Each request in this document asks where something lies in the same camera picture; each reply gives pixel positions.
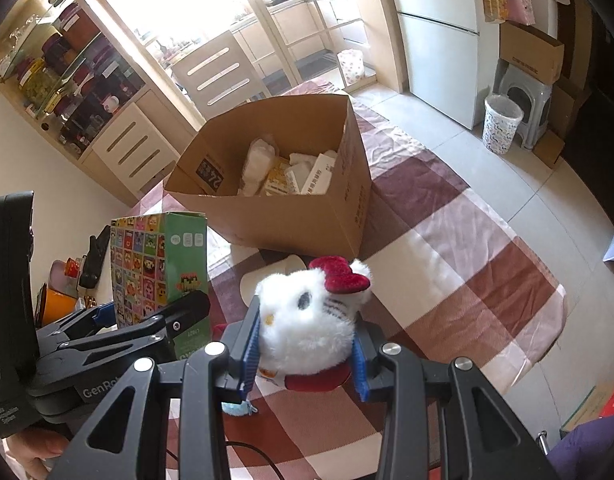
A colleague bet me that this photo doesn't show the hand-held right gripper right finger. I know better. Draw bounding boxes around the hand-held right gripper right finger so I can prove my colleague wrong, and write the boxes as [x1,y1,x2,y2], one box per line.
[349,327,560,480]

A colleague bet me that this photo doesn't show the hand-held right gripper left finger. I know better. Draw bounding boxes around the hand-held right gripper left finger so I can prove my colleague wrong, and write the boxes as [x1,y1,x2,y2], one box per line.
[62,295,263,480]

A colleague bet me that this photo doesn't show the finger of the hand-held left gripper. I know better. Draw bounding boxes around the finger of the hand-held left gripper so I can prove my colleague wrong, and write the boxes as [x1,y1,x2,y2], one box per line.
[36,304,116,347]
[58,290,212,362]

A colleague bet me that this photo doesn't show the green toy bricks box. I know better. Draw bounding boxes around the green toy bricks box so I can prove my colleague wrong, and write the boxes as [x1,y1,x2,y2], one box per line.
[110,211,210,361]

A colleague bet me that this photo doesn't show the white cat plush toy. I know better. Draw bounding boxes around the white cat plush toy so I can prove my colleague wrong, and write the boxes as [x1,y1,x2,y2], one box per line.
[214,255,373,418]

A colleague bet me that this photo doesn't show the large brown cardboard box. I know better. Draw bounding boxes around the large brown cardboard box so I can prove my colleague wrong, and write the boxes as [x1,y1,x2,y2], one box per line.
[163,92,374,261]

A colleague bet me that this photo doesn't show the yellow cartoon bear box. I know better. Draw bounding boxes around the yellow cartoon bear box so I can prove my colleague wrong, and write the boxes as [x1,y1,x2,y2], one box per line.
[259,157,293,196]

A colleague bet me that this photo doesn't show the white green medicine box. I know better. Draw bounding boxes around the white green medicine box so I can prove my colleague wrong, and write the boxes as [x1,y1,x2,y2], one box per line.
[299,152,338,196]

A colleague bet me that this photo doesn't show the person's left hand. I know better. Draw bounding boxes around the person's left hand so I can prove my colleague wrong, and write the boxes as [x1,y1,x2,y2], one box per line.
[7,427,73,480]

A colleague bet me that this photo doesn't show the orange box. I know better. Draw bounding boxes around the orange box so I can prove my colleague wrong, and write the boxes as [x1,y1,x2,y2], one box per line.
[34,282,85,328]

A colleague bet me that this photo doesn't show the pink cup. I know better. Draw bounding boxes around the pink cup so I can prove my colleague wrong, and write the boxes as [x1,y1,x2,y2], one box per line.
[50,258,80,291]

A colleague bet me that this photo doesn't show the black gloves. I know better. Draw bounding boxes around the black gloves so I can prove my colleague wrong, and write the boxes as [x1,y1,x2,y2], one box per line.
[77,225,112,290]

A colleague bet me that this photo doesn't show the white cup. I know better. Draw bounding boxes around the white cup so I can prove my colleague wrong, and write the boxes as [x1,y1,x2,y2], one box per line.
[238,254,310,307]

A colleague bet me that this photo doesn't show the red white checked tablecloth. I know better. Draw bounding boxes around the red white checked tablecloth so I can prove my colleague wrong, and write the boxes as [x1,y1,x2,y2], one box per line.
[122,80,570,480]

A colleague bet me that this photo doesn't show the white slatted chair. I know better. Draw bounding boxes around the white slatted chair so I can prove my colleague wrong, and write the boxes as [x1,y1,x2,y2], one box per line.
[171,29,273,111]
[80,102,183,201]

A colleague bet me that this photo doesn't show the glass display cabinet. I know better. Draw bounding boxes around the glass display cabinet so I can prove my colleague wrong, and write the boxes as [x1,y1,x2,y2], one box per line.
[0,0,148,161]

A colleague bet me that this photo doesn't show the green red carton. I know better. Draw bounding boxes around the green red carton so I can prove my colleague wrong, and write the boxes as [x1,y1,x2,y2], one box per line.
[559,377,614,433]

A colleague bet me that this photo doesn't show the purple clothing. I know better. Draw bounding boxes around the purple clothing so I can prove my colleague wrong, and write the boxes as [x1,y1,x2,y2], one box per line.
[544,410,614,480]

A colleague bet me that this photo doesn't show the black white patterned wastebasket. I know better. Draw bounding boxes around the black white patterned wastebasket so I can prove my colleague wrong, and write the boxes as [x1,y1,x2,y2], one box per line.
[483,95,524,156]

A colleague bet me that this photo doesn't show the dotted white wastebasket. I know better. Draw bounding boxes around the dotted white wastebasket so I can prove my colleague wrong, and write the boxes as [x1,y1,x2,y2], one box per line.
[336,49,365,83]

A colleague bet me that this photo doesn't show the grey plastic stool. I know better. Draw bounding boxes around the grey plastic stool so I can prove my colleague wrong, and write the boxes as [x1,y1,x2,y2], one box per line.
[492,57,555,150]

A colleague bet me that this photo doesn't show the white refrigerator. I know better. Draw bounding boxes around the white refrigerator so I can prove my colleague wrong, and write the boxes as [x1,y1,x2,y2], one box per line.
[382,0,480,131]

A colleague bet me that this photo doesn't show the small brown cardboard box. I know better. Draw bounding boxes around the small brown cardboard box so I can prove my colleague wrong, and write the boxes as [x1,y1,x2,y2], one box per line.
[498,20,566,86]

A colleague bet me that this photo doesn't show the pink hanging bag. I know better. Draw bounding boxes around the pink hanging bag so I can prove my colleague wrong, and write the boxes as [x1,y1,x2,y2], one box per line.
[504,0,536,26]

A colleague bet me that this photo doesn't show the black cable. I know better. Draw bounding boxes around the black cable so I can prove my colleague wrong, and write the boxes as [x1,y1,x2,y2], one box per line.
[224,440,283,480]

